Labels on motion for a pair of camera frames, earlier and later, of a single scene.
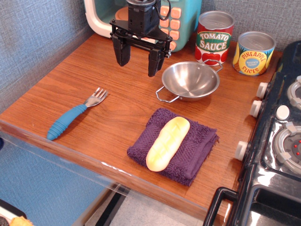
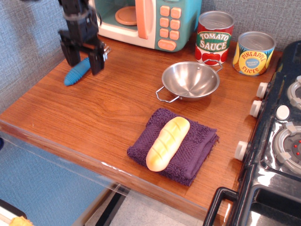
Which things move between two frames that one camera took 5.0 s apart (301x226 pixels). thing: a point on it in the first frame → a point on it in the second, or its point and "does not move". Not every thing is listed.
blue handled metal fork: (62, 123) → (83, 66)
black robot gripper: (141, 30) → (83, 28)
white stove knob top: (262, 89) does not move
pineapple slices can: (253, 52) does not move
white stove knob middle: (255, 108) does not move
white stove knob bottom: (241, 148) does not move
